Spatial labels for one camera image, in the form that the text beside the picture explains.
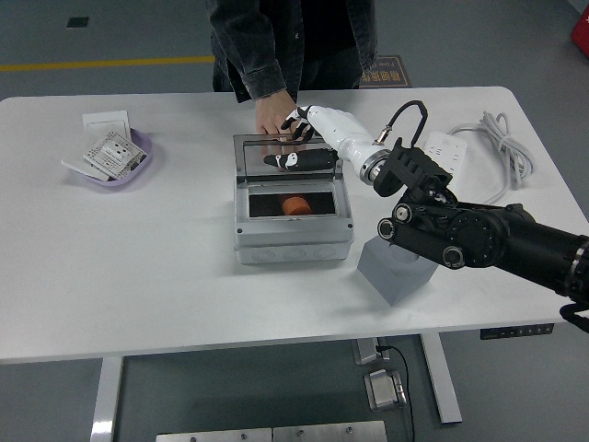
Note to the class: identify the orange cylinder object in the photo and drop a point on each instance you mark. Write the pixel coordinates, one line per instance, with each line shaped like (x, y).
(296, 206)

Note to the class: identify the black table control panel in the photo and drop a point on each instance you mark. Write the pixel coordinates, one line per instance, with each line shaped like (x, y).
(515, 332)

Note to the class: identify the grey under-table control box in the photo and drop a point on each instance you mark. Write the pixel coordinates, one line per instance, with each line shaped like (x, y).
(366, 352)

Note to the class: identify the grey metal plate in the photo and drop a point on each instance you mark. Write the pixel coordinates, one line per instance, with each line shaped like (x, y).
(211, 436)
(329, 433)

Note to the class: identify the dark square floor hatch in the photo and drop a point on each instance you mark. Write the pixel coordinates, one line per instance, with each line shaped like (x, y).
(77, 22)

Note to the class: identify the person's right hand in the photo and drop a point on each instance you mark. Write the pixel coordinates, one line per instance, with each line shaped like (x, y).
(273, 112)

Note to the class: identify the plain white flat panel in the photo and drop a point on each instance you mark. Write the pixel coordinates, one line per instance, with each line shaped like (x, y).
(73, 156)

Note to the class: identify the silver metal box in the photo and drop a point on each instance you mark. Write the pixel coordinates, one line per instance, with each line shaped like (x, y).
(384, 389)

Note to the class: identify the red object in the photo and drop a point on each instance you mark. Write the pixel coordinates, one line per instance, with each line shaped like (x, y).
(582, 32)

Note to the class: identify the white table leg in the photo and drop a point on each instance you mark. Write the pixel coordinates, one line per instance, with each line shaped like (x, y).
(107, 400)
(442, 382)

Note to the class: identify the white wall switch plate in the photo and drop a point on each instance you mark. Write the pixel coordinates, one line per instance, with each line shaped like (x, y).
(106, 122)

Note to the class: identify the purple plastic tray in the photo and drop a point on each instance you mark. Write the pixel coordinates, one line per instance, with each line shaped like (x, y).
(145, 145)

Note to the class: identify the grey junction box with lid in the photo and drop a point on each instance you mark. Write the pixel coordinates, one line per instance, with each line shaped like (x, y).
(290, 239)

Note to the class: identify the yellow floor tape line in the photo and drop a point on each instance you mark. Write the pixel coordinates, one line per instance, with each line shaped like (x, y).
(92, 63)

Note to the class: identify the person's right forearm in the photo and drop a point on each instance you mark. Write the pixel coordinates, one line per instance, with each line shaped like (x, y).
(250, 50)

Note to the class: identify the person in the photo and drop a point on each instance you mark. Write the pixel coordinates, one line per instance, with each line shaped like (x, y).
(322, 37)

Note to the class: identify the grey cube holder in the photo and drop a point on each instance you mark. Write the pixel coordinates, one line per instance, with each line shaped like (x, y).
(391, 281)

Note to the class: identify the white power strip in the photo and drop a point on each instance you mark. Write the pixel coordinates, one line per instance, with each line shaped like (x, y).
(448, 147)

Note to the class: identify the white socket panel printed wrap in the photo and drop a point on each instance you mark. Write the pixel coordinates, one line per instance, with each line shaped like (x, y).
(115, 154)

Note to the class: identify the black orange floor sign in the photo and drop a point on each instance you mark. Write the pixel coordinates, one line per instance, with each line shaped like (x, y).
(391, 76)

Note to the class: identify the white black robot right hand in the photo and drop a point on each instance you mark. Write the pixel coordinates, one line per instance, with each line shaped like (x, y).
(340, 129)

